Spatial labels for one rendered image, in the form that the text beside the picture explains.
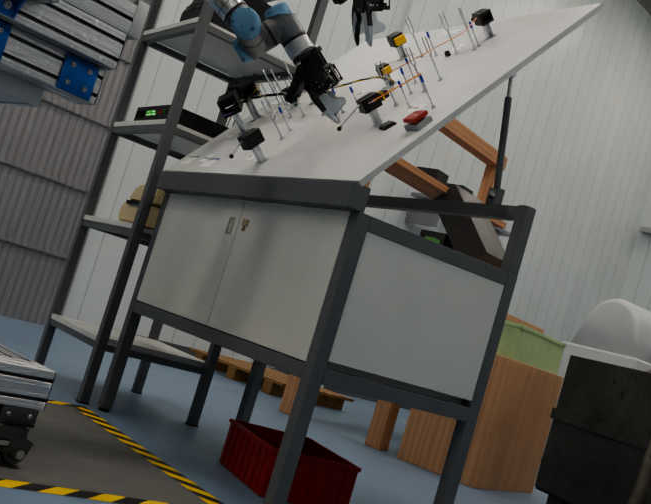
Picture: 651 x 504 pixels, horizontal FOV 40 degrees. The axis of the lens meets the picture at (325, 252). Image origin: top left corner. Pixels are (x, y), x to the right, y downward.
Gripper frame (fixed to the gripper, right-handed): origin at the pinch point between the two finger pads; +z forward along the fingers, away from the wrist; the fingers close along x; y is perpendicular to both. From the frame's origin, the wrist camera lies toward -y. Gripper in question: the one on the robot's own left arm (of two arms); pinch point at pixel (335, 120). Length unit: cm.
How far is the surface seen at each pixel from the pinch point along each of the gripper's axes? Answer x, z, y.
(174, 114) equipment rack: 41, -37, -76
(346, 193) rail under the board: -29.2, 19.1, 7.5
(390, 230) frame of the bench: -21.7, 33.0, 8.8
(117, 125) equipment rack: 63, -53, -119
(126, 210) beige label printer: 35, -18, -114
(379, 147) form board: -8.7, 13.2, 11.8
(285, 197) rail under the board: -16.9, 11.4, -16.5
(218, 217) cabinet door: 3, 5, -55
